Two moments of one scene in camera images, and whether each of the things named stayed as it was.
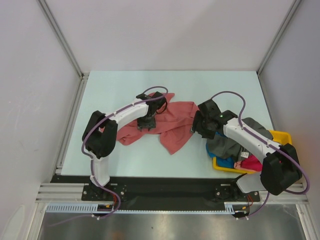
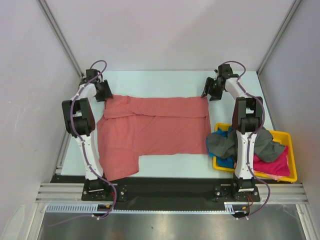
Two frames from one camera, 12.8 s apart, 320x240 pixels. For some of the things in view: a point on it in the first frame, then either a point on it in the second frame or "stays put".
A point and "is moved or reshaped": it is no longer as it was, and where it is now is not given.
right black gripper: x=208 y=134 → x=209 y=82
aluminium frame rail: x=68 y=193 stays put
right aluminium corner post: x=294 y=6 stays put
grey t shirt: x=223 y=146 stays put
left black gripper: x=141 y=124 → x=107 y=94
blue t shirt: x=228 y=162 stays put
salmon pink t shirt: x=174 y=124 is moved or reshaped
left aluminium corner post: x=57 y=29 stays put
